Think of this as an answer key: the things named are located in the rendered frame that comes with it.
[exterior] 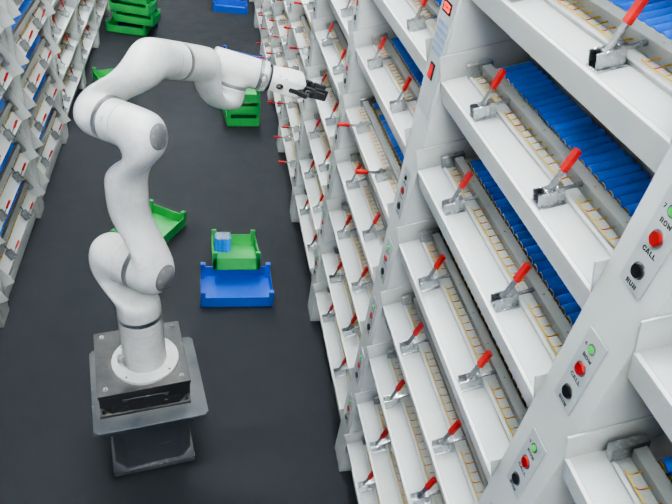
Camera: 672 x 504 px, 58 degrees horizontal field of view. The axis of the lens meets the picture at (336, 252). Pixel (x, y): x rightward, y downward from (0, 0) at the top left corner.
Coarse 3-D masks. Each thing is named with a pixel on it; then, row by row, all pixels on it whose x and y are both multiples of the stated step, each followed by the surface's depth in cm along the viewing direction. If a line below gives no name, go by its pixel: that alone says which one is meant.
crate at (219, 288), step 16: (208, 272) 268; (224, 272) 269; (240, 272) 271; (256, 272) 272; (208, 288) 262; (224, 288) 264; (240, 288) 265; (256, 288) 267; (272, 288) 261; (208, 304) 253; (224, 304) 255; (240, 304) 256; (256, 304) 258; (272, 304) 259
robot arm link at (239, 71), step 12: (216, 48) 165; (228, 60) 165; (240, 60) 166; (252, 60) 168; (228, 72) 166; (240, 72) 167; (252, 72) 167; (228, 84) 168; (240, 84) 168; (252, 84) 170
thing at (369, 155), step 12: (348, 96) 194; (360, 96) 195; (372, 96) 194; (348, 108) 197; (360, 108) 196; (372, 108) 194; (348, 120) 195; (360, 120) 190; (384, 120) 187; (360, 144) 180; (372, 144) 178; (372, 156) 174; (372, 168) 169; (372, 180) 167; (384, 192) 160; (384, 204) 156; (384, 216) 159
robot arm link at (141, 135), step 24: (96, 120) 133; (120, 120) 131; (144, 120) 130; (120, 144) 133; (144, 144) 131; (120, 168) 136; (144, 168) 138; (120, 192) 141; (144, 192) 145; (120, 216) 145; (144, 216) 147; (144, 240) 149; (144, 264) 150; (168, 264) 155; (144, 288) 153
